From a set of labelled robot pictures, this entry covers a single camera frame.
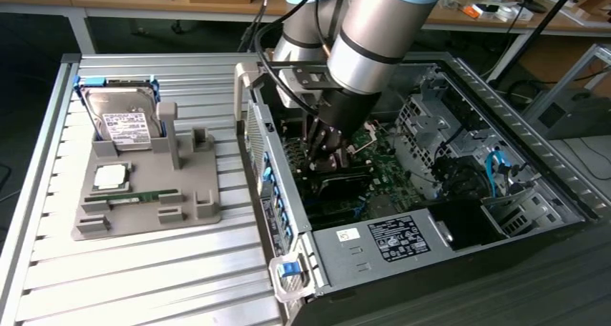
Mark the open grey PC case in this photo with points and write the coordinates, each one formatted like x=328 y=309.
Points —
x=410 y=75

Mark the grey parts rack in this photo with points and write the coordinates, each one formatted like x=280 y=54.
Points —
x=144 y=218

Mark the grey disk bay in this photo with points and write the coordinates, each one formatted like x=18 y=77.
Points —
x=516 y=215

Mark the silver hard disk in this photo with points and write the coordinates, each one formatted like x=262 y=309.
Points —
x=125 y=126

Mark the grey tower computer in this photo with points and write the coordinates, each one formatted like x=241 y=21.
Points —
x=582 y=115

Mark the aluminium frame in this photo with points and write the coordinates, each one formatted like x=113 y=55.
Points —
x=570 y=74

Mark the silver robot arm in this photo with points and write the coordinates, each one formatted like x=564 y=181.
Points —
x=373 y=36

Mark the metal socket cover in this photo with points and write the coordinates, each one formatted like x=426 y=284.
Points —
x=374 y=131

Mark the black pole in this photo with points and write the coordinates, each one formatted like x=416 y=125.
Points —
x=549 y=18

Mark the small white box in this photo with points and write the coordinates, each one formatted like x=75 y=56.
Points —
x=522 y=15

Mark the grey power supply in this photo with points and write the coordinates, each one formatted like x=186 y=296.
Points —
x=349 y=258

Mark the black plastic duct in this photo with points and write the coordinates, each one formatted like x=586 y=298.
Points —
x=464 y=222

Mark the blue disk caddy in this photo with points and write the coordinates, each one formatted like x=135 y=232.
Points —
x=95 y=81

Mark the green RAM stick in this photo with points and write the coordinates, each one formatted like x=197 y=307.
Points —
x=144 y=196

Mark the orange box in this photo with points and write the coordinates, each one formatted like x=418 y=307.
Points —
x=478 y=11

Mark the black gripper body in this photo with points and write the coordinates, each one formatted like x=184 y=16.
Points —
x=349 y=111

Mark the blue case latch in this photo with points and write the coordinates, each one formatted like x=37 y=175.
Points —
x=290 y=271

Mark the wooden desk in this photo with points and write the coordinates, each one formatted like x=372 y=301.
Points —
x=95 y=2

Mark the grey chipset heatsink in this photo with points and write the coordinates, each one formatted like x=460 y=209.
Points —
x=385 y=205

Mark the silver CPU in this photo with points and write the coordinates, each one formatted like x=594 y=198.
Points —
x=110 y=177

